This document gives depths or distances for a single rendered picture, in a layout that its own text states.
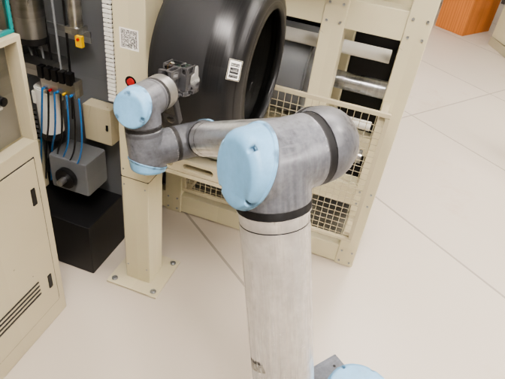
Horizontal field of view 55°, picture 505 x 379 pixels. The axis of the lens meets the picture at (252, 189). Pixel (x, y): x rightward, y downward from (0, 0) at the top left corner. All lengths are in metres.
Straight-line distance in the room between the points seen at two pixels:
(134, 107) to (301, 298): 0.60
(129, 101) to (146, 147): 0.12
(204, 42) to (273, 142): 0.85
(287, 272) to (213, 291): 1.74
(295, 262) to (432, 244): 2.40
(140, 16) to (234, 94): 0.46
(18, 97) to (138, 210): 0.72
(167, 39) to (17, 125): 0.63
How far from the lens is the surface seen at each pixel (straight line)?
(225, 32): 1.46
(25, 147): 1.83
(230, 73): 1.45
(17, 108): 1.83
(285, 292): 0.75
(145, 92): 1.15
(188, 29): 1.50
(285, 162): 0.66
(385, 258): 2.87
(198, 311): 2.38
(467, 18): 7.16
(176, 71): 1.30
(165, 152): 1.20
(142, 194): 2.12
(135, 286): 2.47
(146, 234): 2.26
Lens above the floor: 1.85
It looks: 36 degrees down
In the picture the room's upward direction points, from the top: 8 degrees clockwise
